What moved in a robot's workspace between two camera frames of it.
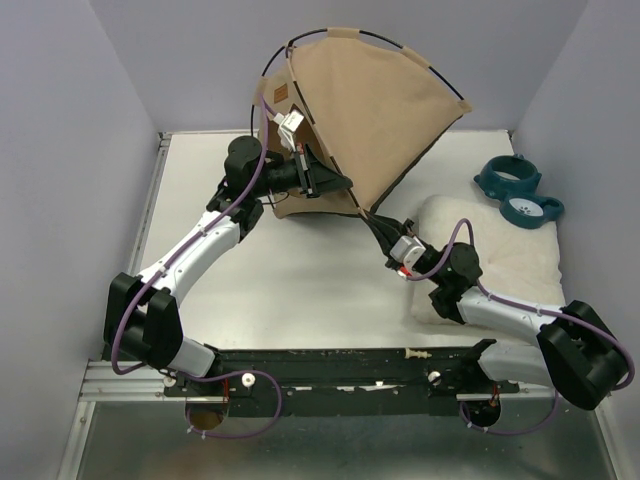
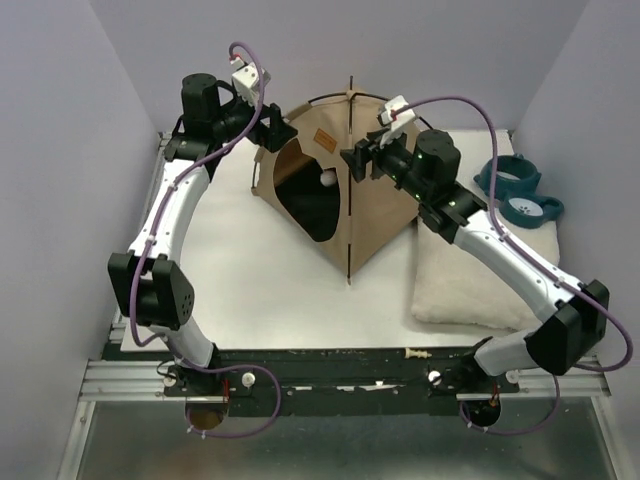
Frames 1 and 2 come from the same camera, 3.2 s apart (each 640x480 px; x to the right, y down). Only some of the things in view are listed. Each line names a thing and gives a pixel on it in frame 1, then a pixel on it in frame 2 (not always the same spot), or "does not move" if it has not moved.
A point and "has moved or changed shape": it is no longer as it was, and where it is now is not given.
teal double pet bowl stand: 512,180 does not move
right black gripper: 389,231 to 363,152
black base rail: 341,381 does not move
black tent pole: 319,134 to 349,203
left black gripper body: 305,168 to 259,133
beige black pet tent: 369,107 has moved or changed shape
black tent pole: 326,29 to 254,173
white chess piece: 420,354 does not move
